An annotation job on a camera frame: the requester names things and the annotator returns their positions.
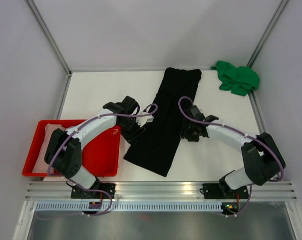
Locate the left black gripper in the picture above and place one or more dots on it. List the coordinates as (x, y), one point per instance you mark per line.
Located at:
(138, 131)

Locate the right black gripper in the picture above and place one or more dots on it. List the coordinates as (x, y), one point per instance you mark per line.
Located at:
(184, 132)

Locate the black t shirt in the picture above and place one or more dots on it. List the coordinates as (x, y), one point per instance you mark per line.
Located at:
(155, 148)

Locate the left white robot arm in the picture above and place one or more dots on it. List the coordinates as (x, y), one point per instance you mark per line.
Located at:
(64, 151)

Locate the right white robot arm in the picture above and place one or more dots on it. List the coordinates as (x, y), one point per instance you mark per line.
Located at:
(261, 157)

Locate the red plastic bin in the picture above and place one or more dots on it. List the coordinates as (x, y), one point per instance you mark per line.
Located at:
(100, 156)

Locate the green crumpled t shirt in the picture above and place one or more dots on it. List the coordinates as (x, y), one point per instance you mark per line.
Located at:
(236, 80)

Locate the pink rolled t shirt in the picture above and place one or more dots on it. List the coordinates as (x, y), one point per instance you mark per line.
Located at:
(40, 164)

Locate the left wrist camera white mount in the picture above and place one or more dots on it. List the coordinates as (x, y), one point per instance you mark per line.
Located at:
(143, 118)

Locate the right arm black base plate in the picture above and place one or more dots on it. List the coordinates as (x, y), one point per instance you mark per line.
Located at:
(215, 191)

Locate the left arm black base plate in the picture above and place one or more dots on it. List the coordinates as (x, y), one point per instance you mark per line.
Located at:
(98, 191)

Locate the slotted grey cable duct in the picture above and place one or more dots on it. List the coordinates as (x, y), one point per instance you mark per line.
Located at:
(130, 206)

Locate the aluminium front rail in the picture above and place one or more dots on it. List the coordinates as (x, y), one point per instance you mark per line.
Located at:
(158, 191)

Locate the right aluminium corner post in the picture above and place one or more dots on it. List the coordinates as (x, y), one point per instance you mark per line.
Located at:
(268, 30)

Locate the aluminium corner post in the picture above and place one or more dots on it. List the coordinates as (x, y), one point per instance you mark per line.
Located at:
(47, 34)
(268, 30)

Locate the left aluminium corner post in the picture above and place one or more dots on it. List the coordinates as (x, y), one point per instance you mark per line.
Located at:
(47, 34)

